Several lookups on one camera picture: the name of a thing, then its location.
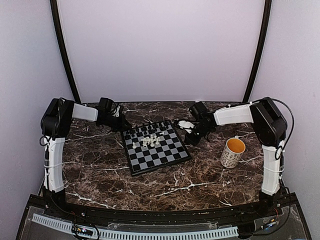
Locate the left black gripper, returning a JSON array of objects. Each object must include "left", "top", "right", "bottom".
[{"left": 101, "top": 113, "right": 132, "bottom": 132}]

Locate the black grey chessboard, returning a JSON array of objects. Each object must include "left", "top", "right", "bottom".
[{"left": 120, "top": 120, "right": 192, "bottom": 176}]

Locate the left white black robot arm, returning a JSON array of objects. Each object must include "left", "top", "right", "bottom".
[{"left": 39, "top": 97, "right": 132, "bottom": 198}]

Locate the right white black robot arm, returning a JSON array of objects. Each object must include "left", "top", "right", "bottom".
[{"left": 184, "top": 97, "right": 291, "bottom": 217}]

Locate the white chess piece pile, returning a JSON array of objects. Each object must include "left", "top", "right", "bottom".
[{"left": 142, "top": 134, "right": 161, "bottom": 148}]

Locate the white patterned mug yellow inside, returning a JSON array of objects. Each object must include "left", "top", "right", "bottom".
[{"left": 220, "top": 135, "right": 246, "bottom": 169}]

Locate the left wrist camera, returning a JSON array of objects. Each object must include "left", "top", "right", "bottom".
[{"left": 111, "top": 105, "right": 124, "bottom": 118}]

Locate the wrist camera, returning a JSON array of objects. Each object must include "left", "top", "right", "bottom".
[
  {"left": 111, "top": 105, "right": 124, "bottom": 118},
  {"left": 175, "top": 120, "right": 195, "bottom": 130}
]

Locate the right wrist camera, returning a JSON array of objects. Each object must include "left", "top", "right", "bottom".
[{"left": 175, "top": 120, "right": 195, "bottom": 130}]

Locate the left black frame post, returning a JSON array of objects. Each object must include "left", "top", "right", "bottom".
[{"left": 49, "top": 0, "right": 82, "bottom": 104}]

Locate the black frame post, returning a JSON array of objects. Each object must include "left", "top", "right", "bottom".
[
  {"left": 49, "top": 0, "right": 82, "bottom": 104},
  {"left": 242, "top": 0, "right": 272, "bottom": 103}
]

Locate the black front rail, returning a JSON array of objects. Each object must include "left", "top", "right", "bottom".
[{"left": 40, "top": 201, "right": 284, "bottom": 227}]

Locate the white slotted cable duct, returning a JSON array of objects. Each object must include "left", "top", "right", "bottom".
[{"left": 31, "top": 213, "right": 239, "bottom": 240}]

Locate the right black frame post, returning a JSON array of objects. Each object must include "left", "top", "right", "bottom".
[{"left": 242, "top": 0, "right": 272, "bottom": 103}]

